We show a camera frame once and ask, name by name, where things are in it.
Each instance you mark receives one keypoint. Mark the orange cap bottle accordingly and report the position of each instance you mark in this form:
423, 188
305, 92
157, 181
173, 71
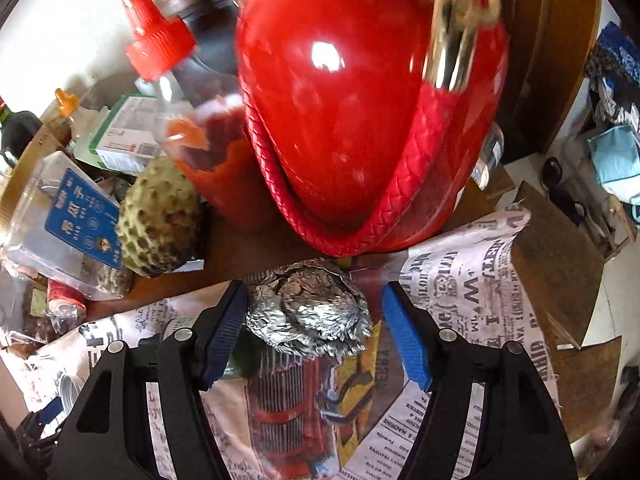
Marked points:
70, 110

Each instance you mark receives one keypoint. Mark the brown cardboard sheet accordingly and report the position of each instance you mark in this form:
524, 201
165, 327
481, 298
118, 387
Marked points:
555, 260

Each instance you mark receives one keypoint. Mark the dark wine bottle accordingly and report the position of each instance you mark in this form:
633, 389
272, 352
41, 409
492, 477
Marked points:
17, 135

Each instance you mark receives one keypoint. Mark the newspaper print tablecloth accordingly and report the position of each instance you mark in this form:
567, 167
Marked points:
460, 280

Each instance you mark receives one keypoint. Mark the green custard apple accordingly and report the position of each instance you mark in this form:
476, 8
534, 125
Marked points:
160, 220

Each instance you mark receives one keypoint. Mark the clear round lid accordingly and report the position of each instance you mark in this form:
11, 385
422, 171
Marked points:
70, 385

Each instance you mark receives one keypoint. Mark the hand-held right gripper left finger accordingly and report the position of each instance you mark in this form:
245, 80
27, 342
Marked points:
225, 332

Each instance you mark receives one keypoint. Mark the red cap sauce bottle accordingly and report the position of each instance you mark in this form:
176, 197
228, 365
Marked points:
220, 160

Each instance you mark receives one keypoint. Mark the red and white packet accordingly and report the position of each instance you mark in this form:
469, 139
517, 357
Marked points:
66, 299

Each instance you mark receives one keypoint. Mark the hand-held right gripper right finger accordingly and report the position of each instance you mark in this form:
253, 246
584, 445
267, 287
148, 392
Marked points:
405, 340

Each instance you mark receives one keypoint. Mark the red thermos flask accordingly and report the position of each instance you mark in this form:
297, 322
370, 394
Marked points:
350, 110

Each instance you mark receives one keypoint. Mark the light blue cloth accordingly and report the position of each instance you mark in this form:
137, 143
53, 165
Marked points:
615, 160

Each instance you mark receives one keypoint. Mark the brown wooden door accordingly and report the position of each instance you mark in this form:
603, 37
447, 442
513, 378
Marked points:
545, 50

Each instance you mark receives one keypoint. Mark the dark green can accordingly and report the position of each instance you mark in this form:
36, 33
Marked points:
241, 360

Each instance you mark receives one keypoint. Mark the dark shoe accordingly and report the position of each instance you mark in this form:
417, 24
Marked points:
575, 207
552, 172

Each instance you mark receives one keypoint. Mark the yellow lid plastic jar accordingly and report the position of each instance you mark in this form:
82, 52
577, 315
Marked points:
65, 220

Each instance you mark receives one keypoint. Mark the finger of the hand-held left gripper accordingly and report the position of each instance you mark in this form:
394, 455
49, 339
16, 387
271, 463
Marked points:
50, 406

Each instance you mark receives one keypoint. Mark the white and green box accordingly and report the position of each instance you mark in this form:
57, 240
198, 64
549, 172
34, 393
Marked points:
125, 135

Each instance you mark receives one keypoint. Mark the foil ball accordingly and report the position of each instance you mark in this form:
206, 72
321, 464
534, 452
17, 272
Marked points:
310, 310

